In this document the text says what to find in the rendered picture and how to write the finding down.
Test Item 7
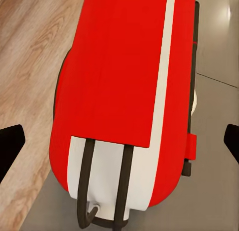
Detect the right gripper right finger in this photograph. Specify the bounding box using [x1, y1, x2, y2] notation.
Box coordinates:
[224, 124, 239, 163]

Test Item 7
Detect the radio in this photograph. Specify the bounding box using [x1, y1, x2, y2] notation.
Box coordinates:
[49, 0, 200, 231]

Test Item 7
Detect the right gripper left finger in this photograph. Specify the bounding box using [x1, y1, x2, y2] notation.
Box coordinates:
[0, 124, 25, 183]

